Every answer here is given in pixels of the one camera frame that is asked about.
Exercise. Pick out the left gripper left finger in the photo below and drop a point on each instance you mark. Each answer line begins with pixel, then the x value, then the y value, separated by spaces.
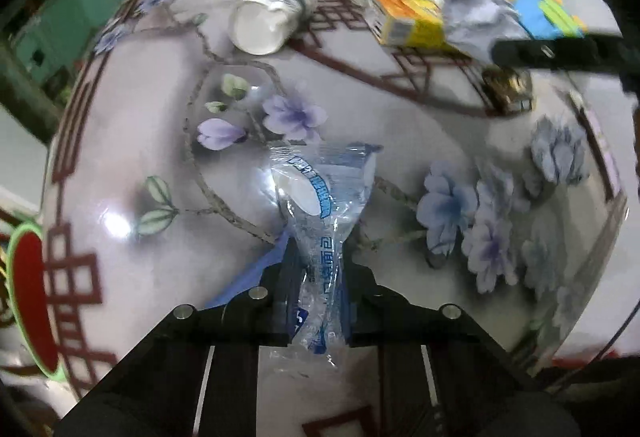
pixel 195 373

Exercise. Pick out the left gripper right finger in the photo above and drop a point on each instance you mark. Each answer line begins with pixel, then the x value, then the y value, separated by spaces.
pixel 440 373

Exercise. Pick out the gold brown small carton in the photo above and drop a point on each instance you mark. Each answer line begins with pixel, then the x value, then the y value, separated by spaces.
pixel 511 91

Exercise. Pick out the white printed paper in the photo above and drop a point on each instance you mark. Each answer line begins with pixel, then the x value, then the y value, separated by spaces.
pixel 474 26

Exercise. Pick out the yellow orange juice carton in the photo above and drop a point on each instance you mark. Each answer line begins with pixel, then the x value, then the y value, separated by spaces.
pixel 407 24

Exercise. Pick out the clear blue plastic wrapper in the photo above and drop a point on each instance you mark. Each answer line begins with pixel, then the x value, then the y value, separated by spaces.
pixel 322 189

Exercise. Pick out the floral paper cup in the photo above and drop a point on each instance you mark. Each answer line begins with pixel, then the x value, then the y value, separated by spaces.
pixel 262 27

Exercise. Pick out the green red trash bin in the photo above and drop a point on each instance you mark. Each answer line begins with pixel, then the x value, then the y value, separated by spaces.
pixel 28 299

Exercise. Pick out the teal kitchen cabinets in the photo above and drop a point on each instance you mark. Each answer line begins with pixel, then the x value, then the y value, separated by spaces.
pixel 59 34

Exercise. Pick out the blue green toy box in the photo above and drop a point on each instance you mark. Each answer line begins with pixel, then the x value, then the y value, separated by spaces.
pixel 548 19

